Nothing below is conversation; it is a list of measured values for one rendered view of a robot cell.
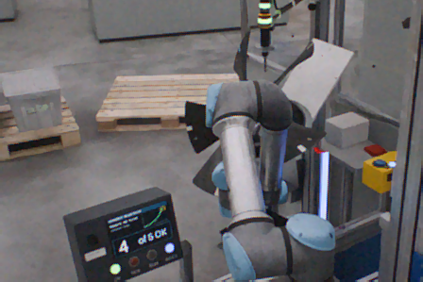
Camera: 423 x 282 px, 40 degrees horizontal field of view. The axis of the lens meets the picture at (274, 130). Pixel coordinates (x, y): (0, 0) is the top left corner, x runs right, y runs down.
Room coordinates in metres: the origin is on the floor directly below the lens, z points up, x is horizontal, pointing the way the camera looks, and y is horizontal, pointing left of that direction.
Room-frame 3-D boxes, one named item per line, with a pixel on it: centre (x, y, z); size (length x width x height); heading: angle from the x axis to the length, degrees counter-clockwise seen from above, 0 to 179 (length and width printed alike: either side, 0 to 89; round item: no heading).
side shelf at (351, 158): (2.36, -0.35, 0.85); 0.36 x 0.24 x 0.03; 35
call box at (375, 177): (1.83, -0.41, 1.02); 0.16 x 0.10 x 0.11; 125
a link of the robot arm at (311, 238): (1.14, -0.08, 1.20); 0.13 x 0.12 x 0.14; 103
